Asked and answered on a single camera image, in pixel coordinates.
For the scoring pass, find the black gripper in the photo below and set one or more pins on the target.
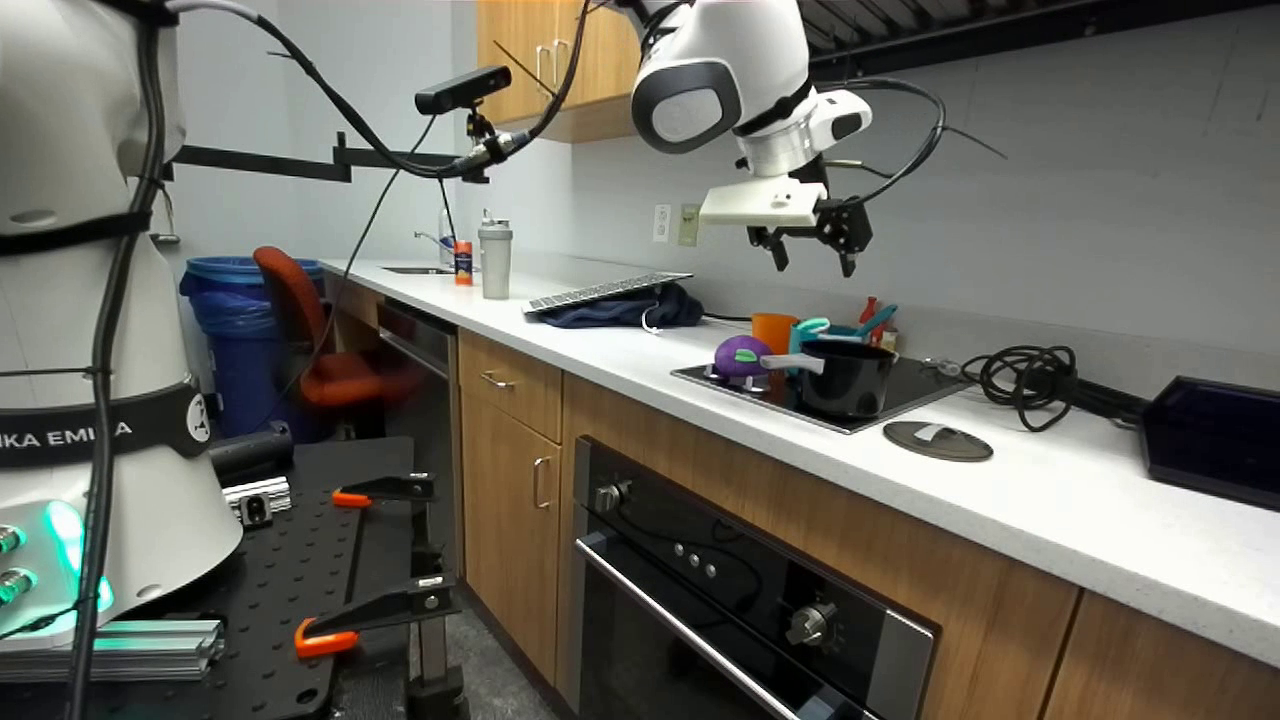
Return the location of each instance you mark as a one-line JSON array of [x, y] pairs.
[[839, 222]]

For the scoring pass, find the purple toy eggplant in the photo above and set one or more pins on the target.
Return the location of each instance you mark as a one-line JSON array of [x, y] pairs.
[[737, 361]]

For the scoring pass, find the black pot lid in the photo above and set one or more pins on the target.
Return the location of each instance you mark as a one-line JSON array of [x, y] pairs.
[[938, 442]]

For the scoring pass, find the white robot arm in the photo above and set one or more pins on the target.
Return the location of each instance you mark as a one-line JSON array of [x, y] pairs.
[[109, 495]]

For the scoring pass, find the black induction stove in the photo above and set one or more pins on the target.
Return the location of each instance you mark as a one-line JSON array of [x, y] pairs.
[[910, 384]]

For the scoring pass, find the teal cup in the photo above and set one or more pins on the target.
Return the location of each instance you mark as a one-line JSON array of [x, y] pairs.
[[804, 331]]

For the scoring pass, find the orange cup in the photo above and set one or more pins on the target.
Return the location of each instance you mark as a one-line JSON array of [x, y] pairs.
[[774, 331]]

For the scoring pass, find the dark blue cloth bag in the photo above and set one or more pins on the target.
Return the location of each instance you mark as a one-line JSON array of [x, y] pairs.
[[667, 306]]

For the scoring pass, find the steel range hood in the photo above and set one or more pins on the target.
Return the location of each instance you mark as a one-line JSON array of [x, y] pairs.
[[907, 35]]

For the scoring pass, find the steel water bottle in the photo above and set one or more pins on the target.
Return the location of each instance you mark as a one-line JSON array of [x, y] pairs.
[[498, 259]]

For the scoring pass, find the wooden lower cabinet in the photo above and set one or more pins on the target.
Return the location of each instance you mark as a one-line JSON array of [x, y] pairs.
[[515, 496]]

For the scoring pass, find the small orange can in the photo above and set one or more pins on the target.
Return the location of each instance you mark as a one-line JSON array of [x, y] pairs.
[[460, 261]]

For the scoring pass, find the built-in black oven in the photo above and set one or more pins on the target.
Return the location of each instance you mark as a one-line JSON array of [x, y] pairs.
[[690, 612]]

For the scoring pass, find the red office chair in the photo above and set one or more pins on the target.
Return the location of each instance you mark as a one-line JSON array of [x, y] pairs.
[[318, 374]]

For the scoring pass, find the blue trash bin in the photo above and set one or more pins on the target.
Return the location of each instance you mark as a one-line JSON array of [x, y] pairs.
[[238, 323]]

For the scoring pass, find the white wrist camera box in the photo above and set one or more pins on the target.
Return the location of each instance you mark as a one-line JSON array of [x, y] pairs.
[[777, 203]]

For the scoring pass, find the black pot with handle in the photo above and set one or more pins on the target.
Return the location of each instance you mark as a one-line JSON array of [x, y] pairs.
[[839, 378]]

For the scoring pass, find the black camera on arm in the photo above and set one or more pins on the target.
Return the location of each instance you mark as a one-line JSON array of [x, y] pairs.
[[464, 88]]

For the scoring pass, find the orange handled clamp back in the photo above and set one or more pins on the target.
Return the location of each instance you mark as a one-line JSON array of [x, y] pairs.
[[368, 495]]

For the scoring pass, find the orange handled clamp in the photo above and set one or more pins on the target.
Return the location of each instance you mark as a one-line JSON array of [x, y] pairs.
[[368, 495], [338, 635]]

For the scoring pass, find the orange handled clamp front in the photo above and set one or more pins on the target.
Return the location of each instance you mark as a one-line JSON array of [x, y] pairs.
[[338, 635]]

